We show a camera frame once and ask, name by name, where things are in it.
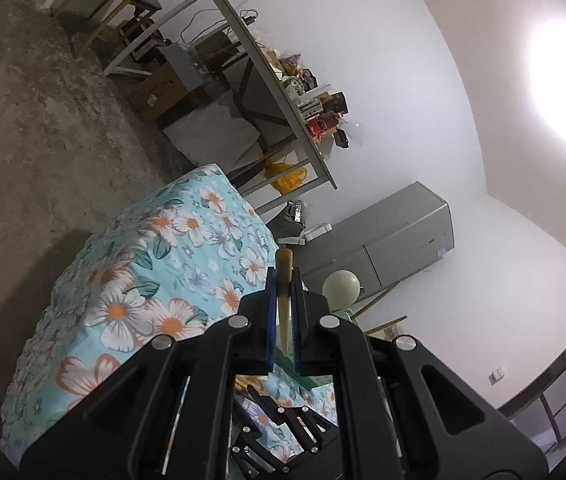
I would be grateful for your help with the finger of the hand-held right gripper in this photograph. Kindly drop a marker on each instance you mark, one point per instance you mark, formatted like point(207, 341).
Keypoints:
point(308, 422)
point(250, 452)

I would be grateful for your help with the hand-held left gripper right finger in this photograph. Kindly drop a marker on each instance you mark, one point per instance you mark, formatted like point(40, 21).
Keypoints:
point(299, 340)

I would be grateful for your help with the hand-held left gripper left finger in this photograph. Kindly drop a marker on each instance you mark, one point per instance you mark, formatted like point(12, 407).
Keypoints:
point(269, 330)

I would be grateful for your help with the bamboo chopstick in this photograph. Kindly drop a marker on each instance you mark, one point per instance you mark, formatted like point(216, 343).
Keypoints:
point(284, 270)

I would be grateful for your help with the cream rice spoon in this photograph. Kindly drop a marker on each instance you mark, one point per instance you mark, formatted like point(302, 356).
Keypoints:
point(341, 287)

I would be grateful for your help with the olive green bag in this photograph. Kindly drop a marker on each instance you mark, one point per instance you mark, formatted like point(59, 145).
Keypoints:
point(283, 230)

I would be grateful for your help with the white plastic box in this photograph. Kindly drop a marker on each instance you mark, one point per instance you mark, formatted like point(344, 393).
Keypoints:
point(318, 232)

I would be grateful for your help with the grey refrigerator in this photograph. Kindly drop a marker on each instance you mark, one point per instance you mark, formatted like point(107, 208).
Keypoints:
point(388, 240)

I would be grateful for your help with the floral tablecloth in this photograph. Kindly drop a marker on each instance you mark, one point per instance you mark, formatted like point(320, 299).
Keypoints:
point(128, 280)

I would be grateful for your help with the yellow plastic bag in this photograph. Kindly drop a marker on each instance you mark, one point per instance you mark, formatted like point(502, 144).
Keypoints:
point(288, 177)

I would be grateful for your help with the white sack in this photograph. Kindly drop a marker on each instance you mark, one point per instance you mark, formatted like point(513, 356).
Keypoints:
point(213, 135)

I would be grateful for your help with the grey table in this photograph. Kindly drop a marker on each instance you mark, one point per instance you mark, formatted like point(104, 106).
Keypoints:
point(290, 110)

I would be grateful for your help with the dark brown box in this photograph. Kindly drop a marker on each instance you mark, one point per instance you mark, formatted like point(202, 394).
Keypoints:
point(337, 102)

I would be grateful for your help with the dark framed window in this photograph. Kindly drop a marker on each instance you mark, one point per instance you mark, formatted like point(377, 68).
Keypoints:
point(563, 395)

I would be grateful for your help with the cardboard box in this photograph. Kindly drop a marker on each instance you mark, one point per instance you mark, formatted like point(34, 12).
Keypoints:
point(213, 47)
point(163, 92)

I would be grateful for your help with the grey metal box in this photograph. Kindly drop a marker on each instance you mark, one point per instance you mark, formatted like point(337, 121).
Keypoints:
point(183, 67)

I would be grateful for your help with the toaster oven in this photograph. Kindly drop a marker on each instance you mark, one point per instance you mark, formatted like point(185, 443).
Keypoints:
point(145, 49)

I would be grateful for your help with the ceiling light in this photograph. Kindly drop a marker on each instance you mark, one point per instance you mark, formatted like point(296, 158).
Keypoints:
point(563, 80)

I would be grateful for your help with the white wall switch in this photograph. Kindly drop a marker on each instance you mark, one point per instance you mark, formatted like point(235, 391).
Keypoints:
point(497, 375)

